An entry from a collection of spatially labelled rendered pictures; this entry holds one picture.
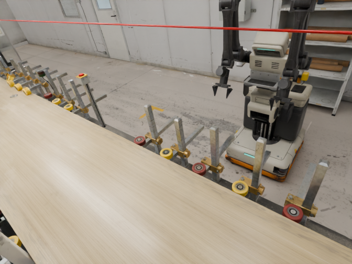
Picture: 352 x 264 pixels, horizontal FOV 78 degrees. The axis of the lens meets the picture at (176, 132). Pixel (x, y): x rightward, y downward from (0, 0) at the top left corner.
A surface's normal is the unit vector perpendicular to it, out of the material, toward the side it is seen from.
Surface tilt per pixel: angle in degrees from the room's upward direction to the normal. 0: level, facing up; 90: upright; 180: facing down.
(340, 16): 90
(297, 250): 0
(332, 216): 0
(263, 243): 0
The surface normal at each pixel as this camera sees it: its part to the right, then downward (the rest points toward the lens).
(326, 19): -0.62, 0.55
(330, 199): -0.14, -0.78
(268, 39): -0.52, -0.21
